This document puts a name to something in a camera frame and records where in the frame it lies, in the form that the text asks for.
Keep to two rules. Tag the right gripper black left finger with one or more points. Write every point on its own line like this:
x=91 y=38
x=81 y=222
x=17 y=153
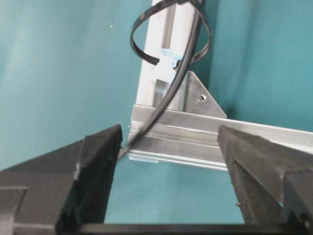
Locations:
x=65 y=187

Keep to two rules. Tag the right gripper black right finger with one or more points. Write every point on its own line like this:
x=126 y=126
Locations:
x=273 y=183

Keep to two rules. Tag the black zip tie loop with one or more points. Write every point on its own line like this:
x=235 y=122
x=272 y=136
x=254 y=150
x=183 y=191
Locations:
x=169 y=25

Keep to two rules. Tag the aluminium extrusion frame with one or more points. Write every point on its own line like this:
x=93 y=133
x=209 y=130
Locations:
x=259 y=71

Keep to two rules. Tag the aluminium corner bracket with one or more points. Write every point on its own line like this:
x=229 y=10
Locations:
x=198 y=100

